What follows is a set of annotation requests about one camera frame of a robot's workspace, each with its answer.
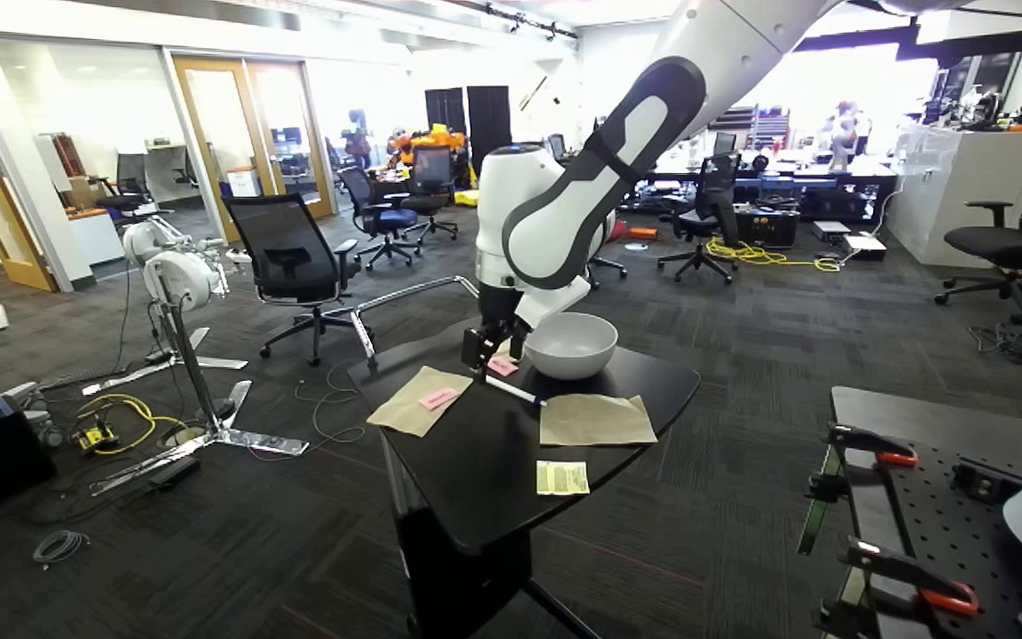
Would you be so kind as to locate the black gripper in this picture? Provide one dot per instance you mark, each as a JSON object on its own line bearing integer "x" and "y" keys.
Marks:
{"x": 499, "y": 323}

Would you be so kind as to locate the white pen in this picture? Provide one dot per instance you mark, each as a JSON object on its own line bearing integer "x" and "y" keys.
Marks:
{"x": 507, "y": 390}

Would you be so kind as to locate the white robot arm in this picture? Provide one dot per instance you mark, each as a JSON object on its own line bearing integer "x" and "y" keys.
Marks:
{"x": 540, "y": 218}

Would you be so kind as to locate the pink sticky note by bowl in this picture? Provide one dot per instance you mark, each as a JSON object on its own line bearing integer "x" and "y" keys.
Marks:
{"x": 501, "y": 366}

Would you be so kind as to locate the white ceramic bowl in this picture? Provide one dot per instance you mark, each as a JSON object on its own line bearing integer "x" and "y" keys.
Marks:
{"x": 571, "y": 345}

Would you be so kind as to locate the pink sticky note on paper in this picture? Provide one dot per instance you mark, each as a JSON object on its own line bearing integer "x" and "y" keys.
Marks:
{"x": 441, "y": 399}

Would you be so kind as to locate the brown paper sheet with pink note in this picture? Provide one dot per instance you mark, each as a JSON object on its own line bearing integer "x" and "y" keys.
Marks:
{"x": 406, "y": 412}

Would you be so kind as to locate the black round side table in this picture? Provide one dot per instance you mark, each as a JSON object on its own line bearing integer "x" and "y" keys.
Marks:
{"x": 465, "y": 496}

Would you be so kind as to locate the blue office chair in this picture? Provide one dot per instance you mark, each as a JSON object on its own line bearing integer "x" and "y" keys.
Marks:
{"x": 384, "y": 222}

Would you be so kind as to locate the yellow sticky note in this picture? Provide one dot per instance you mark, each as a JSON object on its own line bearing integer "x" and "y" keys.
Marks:
{"x": 561, "y": 477}

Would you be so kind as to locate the black office chair near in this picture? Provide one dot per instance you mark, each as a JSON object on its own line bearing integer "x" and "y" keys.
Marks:
{"x": 294, "y": 265}

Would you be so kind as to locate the black office chair centre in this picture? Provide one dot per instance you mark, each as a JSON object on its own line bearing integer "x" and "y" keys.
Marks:
{"x": 707, "y": 218}

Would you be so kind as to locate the black perforated robot table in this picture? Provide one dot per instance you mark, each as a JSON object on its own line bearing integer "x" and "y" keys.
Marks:
{"x": 954, "y": 514}

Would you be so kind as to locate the silver metal frame stand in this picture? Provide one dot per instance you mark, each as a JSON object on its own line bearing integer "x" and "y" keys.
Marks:
{"x": 406, "y": 295}

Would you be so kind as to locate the brown paper sheet near wall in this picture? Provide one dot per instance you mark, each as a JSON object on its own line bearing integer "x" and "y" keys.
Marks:
{"x": 594, "y": 419}

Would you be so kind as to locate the orange handled clamp upper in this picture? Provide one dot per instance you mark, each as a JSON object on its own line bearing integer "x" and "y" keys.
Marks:
{"x": 880, "y": 448}

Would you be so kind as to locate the orange handled clamp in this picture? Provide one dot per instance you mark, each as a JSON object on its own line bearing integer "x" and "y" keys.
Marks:
{"x": 892, "y": 583}
{"x": 880, "y": 448}

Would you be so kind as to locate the yellow cable bundle floor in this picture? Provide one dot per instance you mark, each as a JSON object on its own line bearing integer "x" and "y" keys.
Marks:
{"x": 119, "y": 423}

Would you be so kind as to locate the orange handled clamp lower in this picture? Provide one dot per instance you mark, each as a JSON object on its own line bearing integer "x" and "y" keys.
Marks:
{"x": 892, "y": 583}

